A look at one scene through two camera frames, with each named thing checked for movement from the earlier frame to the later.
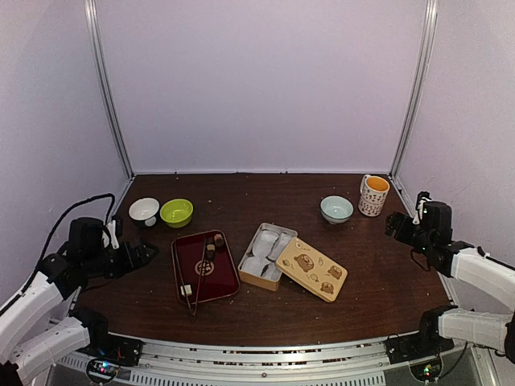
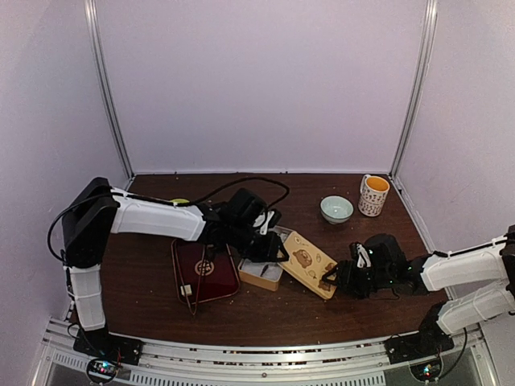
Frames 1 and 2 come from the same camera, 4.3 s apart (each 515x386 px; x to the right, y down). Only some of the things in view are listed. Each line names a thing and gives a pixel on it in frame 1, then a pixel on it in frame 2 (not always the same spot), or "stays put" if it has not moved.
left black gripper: [133, 263] → [269, 252]
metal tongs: [199, 280] stays put
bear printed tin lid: [312, 268] stays put
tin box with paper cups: [258, 265] stays put
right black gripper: [391, 226] → [344, 269]
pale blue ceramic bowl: [336, 209] stays put
